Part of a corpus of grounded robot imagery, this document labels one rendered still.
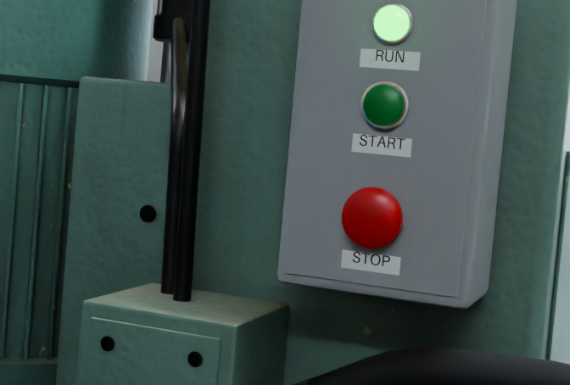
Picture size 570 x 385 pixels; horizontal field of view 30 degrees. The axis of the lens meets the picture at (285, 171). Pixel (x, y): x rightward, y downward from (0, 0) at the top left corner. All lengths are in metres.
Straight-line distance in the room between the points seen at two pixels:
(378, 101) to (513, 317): 0.14
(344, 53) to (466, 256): 0.12
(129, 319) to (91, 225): 0.16
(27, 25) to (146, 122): 0.11
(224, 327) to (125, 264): 0.17
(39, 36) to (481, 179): 0.34
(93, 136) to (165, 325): 0.19
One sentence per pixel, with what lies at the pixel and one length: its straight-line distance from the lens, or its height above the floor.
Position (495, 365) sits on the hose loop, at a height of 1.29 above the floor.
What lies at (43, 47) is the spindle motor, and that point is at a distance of 0.73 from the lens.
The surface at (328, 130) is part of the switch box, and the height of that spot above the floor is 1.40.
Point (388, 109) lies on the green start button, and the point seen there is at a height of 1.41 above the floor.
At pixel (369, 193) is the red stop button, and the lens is 0.52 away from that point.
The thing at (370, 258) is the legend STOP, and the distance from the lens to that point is 0.53.
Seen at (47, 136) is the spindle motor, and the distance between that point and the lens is 0.73.
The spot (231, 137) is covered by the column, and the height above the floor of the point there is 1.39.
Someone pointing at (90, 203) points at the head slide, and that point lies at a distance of 0.71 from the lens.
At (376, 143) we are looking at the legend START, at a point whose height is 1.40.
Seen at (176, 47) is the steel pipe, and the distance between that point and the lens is 0.68.
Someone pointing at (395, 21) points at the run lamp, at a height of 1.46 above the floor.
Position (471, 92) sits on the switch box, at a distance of 0.52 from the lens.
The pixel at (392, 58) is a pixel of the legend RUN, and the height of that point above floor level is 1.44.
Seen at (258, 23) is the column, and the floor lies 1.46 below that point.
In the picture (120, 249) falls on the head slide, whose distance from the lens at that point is 0.70.
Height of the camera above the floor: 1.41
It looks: 3 degrees down
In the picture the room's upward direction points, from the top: 5 degrees clockwise
